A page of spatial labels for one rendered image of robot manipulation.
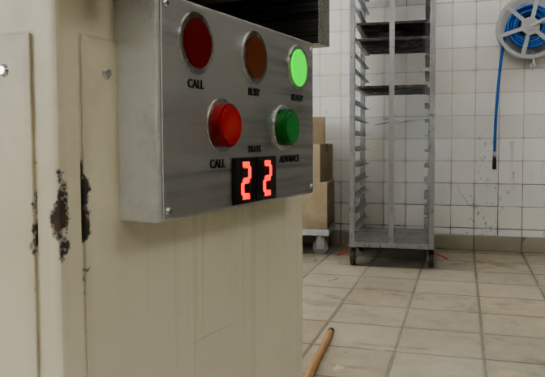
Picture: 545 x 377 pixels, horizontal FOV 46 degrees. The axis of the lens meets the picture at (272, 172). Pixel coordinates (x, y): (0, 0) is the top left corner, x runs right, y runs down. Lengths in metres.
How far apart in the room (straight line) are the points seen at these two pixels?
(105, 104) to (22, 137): 0.05
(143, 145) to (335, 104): 4.16
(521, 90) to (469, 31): 0.52
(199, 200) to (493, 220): 4.11
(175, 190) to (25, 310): 0.11
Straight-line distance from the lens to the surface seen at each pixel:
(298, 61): 0.56
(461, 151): 4.45
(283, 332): 0.63
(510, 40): 4.40
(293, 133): 0.53
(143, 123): 0.39
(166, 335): 0.46
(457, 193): 4.46
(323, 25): 0.62
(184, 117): 0.41
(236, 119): 0.44
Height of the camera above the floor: 0.75
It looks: 3 degrees down
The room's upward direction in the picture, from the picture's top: straight up
